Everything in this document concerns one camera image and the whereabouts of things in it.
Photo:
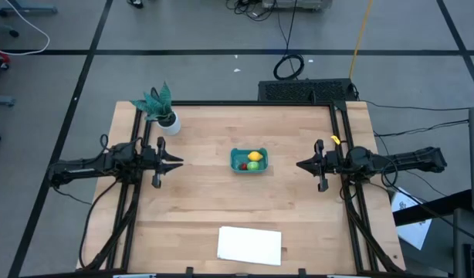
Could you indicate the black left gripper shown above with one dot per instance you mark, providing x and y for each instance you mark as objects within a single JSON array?
[{"x": 150, "y": 160}]

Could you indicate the teal plastic tub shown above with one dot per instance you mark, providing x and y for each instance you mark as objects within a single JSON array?
[{"x": 236, "y": 154}]

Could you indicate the white printed paper sheet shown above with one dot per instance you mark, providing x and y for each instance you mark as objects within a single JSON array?
[{"x": 410, "y": 229}]

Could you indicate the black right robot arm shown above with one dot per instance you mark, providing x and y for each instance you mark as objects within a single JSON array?
[{"x": 403, "y": 160}]

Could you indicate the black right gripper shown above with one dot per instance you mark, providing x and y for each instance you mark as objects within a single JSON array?
[{"x": 331, "y": 162}]

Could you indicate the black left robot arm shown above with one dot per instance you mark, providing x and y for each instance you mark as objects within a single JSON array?
[{"x": 94, "y": 166}]

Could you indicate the white folded towel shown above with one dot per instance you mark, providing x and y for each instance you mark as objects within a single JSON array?
[{"x": 248, "y": 245}]

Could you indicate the green toy cabbage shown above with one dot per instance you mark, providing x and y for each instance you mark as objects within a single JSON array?
[{"x": 253, "y": 165}]

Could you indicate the yellow tag on frame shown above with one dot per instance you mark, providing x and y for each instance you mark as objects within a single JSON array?
[{"x": 335, "y": 140}]

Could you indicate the grey equipment box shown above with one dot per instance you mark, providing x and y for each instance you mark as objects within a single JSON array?
[{"x": 295, "y": 4}]

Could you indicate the black aluminium table frame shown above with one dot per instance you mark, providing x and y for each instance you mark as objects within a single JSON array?
[{"x": 241, "y": 103}]

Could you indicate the green plant in white pot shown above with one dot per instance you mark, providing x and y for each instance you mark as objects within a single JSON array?
[{"x": 169, "y": 123}]

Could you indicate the yellow toy lemon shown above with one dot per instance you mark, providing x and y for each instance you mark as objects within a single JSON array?
[{"x": 255, "y": 156}]

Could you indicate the red toy strawberry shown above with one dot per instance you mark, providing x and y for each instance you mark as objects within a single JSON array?
[{"x": 243, "y": 167}]

